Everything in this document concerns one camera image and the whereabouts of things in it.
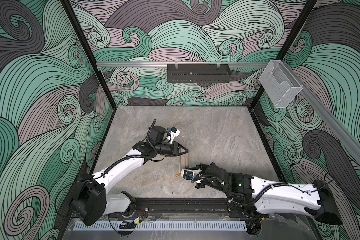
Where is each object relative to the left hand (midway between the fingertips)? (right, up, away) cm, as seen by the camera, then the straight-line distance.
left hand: (187, 152), depth 73 cm
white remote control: (-2, -4, -3) cm, 5 cm away
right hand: (0, -6, -4) cm, 8 cm away
